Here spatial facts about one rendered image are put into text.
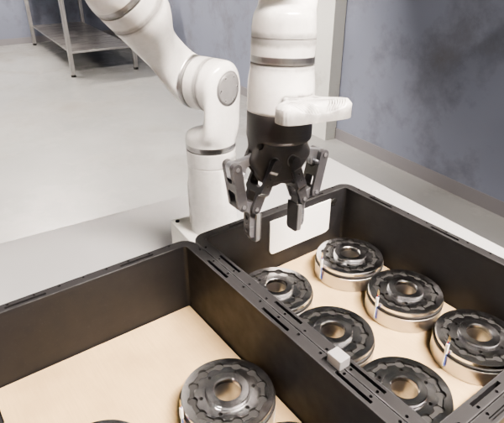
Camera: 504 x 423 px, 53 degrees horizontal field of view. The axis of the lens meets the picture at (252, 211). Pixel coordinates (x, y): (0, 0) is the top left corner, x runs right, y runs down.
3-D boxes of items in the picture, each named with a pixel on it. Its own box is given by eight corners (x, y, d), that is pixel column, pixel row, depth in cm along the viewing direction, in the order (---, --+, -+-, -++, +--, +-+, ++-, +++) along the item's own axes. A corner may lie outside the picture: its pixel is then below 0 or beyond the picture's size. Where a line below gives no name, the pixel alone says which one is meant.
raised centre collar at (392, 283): (379, 287, 70) (380, 284, 70) (404, 275, 72) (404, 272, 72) (406, 306, 66) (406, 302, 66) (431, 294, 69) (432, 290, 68)
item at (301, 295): (225, 286, 71) (225, 283, 71) (280, 262, 76) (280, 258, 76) (270, 326, 64) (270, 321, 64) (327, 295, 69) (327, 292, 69)
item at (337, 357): (326, 360, 49) (327, 352, 48) (336, 354, 49) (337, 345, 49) (338, 372, 47) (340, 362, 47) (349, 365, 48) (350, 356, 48)
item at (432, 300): (352, 286, 71) (353, 283, 71) (402, 264, 76) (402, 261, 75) (406, 327, 64) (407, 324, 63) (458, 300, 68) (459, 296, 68)
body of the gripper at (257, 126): (291, 95, 61) (286, 167, 65) (230, 100, 57) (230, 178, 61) (331, 107, 55) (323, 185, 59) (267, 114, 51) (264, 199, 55)
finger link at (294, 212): (298, 205, 62) (296, 232, 63) (302, 204, 62) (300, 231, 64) (287, 199, 63) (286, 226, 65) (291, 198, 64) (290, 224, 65)
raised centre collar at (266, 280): (251, 286, 70) (251, 282, 70) (278, 274, 73) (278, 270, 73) (273, 304, 67) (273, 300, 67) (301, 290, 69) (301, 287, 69)
